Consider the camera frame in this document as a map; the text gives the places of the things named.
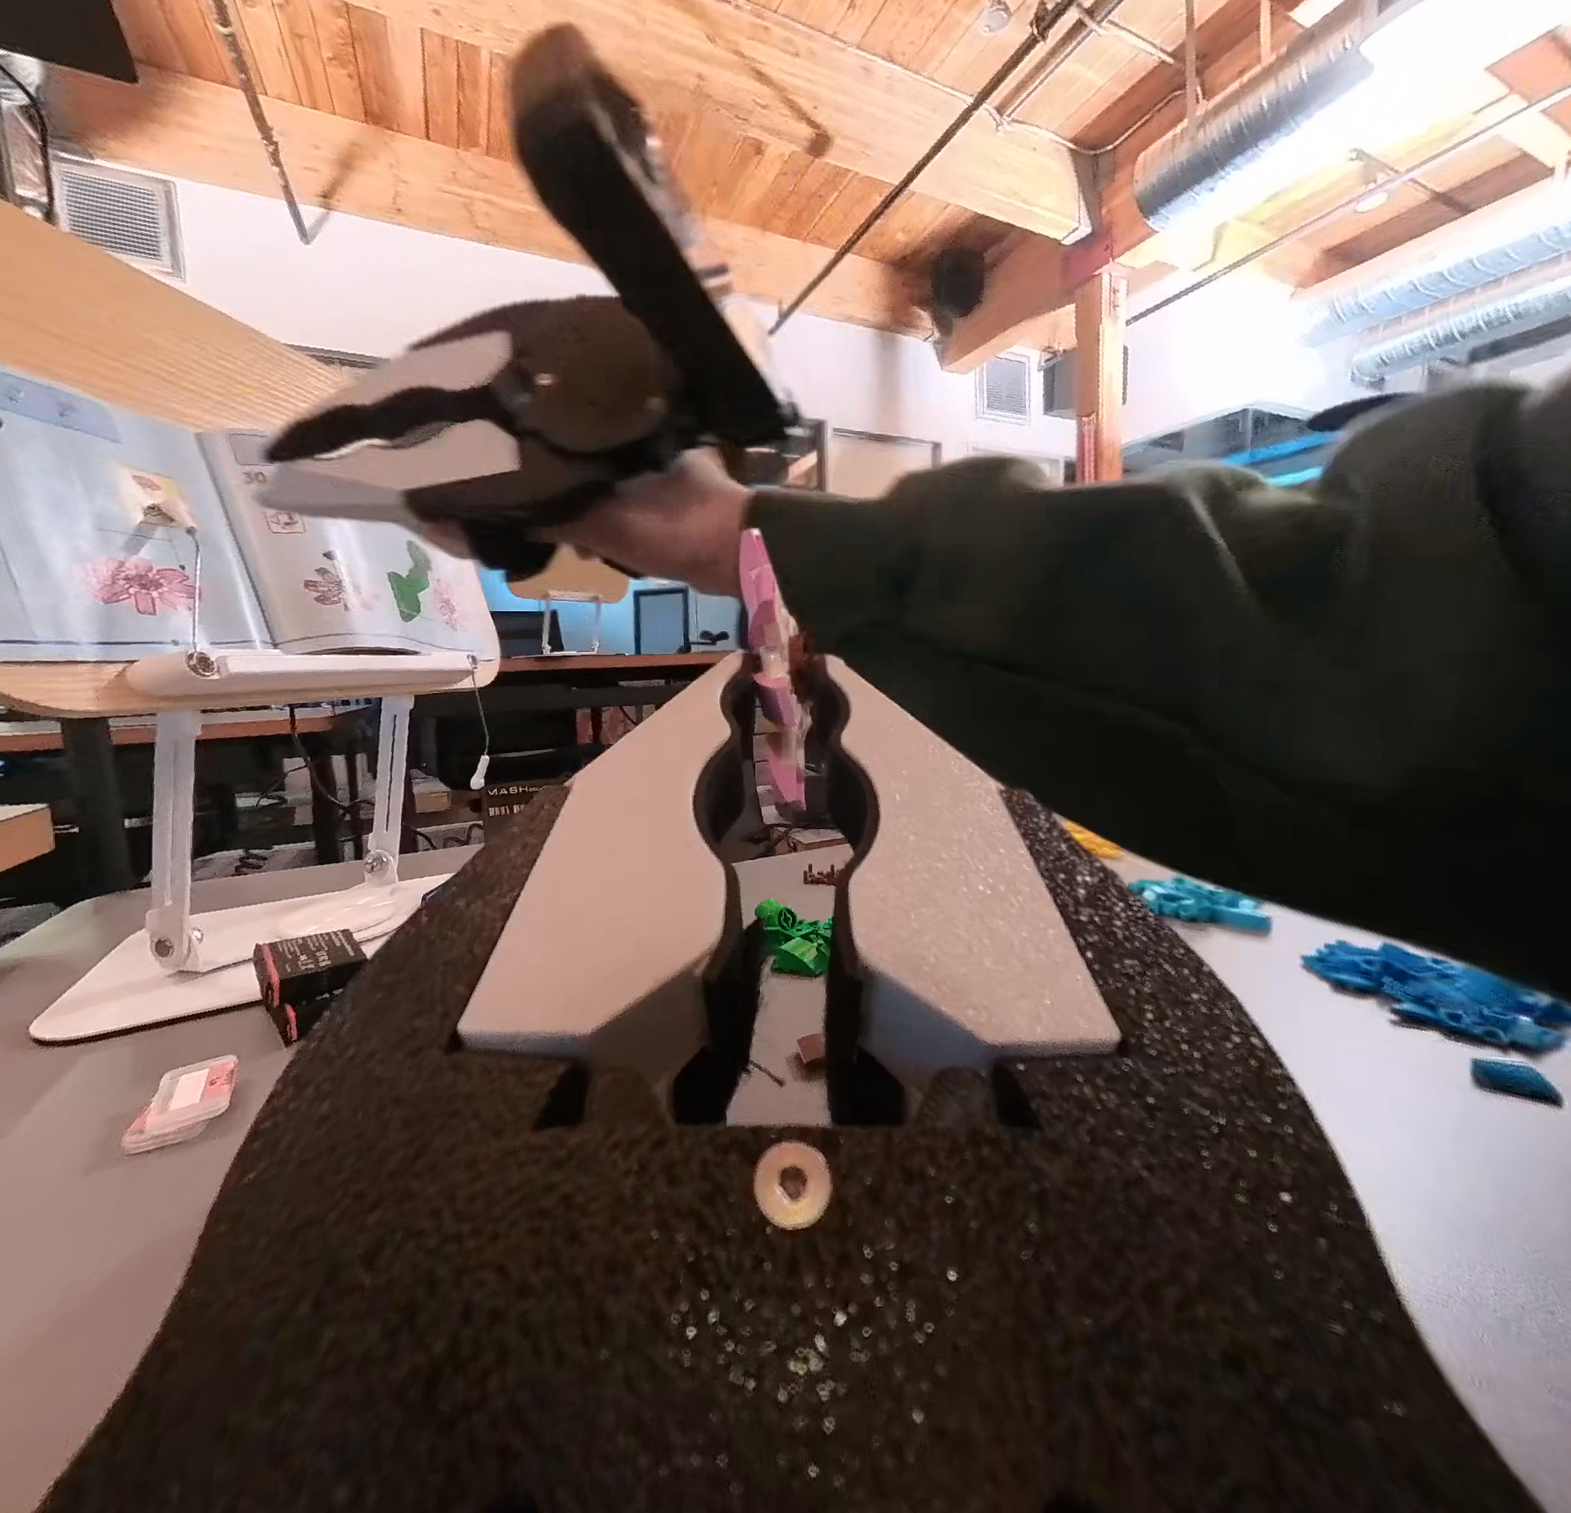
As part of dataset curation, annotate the pile of green lego pieces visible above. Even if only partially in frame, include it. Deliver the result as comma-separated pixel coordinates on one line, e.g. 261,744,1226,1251
752,898,839,981

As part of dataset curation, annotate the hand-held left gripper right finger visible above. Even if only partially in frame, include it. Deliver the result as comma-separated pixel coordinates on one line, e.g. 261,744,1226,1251
825,654,1122,1102

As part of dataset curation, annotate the pile of teal lego pieces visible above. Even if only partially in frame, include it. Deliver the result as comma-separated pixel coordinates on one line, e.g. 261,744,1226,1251
1128,878,1275,938

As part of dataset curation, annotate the single blue lego slope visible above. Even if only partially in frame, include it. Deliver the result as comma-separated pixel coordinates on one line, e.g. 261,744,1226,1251
1471,1057,1565,1107

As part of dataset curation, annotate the pile of blue lego pieces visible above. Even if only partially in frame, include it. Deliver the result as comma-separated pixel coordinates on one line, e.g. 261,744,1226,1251
1302,940,1571,1054

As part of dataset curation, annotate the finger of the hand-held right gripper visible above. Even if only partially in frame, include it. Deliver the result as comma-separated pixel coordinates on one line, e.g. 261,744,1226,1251
258,432,526,532
267,332,517,464

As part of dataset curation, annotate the small pink white packet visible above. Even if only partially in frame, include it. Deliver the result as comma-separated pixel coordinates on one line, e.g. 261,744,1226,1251
121,1051,239,1157

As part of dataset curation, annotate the pink lego flower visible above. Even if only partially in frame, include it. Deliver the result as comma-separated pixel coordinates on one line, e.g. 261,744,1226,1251
738,528,818,810

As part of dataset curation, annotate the person's right hand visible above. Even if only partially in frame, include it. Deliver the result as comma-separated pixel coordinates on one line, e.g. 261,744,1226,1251
558,453,754,584

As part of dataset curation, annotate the white wooden book stand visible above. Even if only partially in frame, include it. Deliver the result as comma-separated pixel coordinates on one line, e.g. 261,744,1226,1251
0,199,505,1048

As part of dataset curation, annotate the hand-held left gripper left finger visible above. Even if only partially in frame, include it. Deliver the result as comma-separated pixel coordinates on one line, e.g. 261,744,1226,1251
454,654,752,1110

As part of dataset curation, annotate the lego instruction booklet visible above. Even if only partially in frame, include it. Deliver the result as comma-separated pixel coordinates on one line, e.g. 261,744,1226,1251
0,366,497,662

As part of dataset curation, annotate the wooden support post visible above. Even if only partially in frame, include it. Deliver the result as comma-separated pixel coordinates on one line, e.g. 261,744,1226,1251
1075,247,1128,486

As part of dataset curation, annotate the silver air duct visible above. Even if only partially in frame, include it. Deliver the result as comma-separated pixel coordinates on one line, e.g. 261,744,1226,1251
1136,29,1377,233

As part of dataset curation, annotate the person's right forearm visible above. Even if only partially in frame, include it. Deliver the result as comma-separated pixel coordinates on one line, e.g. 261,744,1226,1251
743,377,1571,1001

